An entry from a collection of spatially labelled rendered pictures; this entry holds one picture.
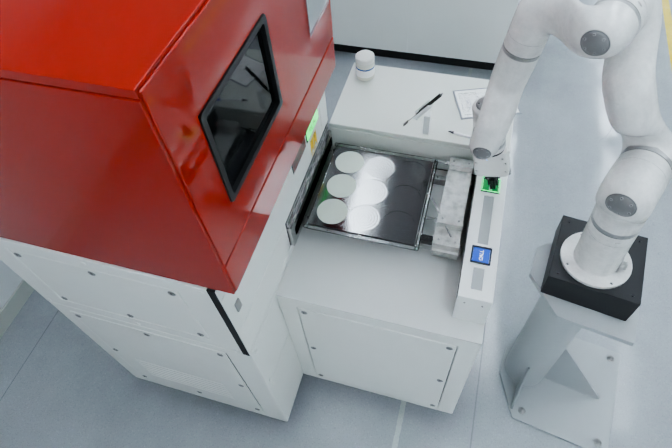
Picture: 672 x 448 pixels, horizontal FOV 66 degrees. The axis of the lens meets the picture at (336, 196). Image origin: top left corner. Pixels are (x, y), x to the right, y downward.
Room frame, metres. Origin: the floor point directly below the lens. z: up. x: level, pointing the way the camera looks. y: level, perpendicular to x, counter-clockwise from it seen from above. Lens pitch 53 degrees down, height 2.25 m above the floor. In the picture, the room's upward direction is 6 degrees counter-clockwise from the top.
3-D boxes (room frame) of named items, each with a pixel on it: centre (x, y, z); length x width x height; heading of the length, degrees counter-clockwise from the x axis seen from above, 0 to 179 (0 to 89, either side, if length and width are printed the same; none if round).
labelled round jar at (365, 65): (1.54, -0.16, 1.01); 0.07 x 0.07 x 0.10
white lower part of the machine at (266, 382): (1.06, 0.47, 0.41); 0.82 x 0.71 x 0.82; 159
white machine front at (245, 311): (0.94, 0.15, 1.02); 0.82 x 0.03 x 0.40; 159
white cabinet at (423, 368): (1.07, -0.25, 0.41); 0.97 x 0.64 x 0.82; 159
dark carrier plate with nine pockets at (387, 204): (1.04, -0.12, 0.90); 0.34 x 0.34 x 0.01; 69
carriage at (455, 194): (0.96, -0.38, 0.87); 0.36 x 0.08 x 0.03; 159
